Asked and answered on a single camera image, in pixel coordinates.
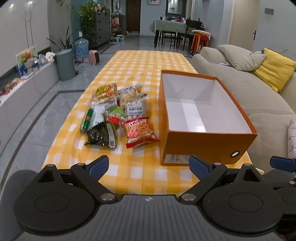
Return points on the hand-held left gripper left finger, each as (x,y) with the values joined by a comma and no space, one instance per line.
(99,168)

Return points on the grey chest of drawers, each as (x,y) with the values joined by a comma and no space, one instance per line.
(103,29)

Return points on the black dining chair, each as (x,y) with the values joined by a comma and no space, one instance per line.
(168,38)
(193,24)
(180,39)

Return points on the white mug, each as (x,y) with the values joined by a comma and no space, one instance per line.
(49,56)

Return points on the pink cushion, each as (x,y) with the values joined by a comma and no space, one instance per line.
(292,139)

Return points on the blue water bottle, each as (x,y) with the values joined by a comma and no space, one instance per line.
(80,47)

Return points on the cookie packet with yellow label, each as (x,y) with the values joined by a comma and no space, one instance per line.
(105,91)

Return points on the dark green seaweed packet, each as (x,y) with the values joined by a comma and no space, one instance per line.
(101,135)

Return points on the red stool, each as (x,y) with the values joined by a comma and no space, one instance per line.
(200,40)

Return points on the red stick snack packet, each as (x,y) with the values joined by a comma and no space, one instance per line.
(140,132)

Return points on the white low cabinet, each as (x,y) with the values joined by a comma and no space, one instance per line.
(25,97)

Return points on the brown door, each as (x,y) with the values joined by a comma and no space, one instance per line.
(133,15)

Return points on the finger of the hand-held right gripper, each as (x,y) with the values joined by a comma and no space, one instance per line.
(283,163)

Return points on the green and red sausage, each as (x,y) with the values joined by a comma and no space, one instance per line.
(86,121)

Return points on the small item on sofa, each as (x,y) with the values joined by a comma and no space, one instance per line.
(223,64)

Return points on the dining table with green cloth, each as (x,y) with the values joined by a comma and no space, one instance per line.
(171,26)

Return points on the bear picture board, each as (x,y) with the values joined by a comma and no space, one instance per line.
(26,61)

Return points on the grey cushion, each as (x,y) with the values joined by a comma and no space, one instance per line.
(240,56)

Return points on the pink small heater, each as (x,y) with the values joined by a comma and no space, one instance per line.
(94,57)

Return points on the beige sofa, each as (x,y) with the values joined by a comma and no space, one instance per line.
(231,85)

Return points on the long-leaf potted plant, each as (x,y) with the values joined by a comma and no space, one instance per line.
(62,41)

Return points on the colourful snacks on cabinet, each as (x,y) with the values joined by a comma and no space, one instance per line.
(10,85)

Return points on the clear packet with white label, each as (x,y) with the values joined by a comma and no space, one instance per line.
(135,110)

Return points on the dark framed wall mirror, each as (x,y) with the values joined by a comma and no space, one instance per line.
(175,7)

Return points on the grey wall switch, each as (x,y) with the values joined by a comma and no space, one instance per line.
(268,11)

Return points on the large leafy green plant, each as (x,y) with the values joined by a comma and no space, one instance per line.
(87,20)

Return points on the white snack packet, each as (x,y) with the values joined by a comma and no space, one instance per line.
(99,113)

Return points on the grey round planter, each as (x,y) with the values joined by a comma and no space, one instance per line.
(65,66)

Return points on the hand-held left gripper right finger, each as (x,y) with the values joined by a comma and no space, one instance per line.
(198,167)

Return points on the shelf with toys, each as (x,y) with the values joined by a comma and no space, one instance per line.
(115,25)

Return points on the yellow checked tablecloth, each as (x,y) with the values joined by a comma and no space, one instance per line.
(138,64)

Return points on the green raisin packet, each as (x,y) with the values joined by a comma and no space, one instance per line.
(116,111)

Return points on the yellow cushion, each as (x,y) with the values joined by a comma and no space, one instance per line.
(275,68)

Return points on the orange cardboard box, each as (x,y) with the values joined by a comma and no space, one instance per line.
(203,144)

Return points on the yellow and blue pastry packet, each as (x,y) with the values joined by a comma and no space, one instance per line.
(133,90)

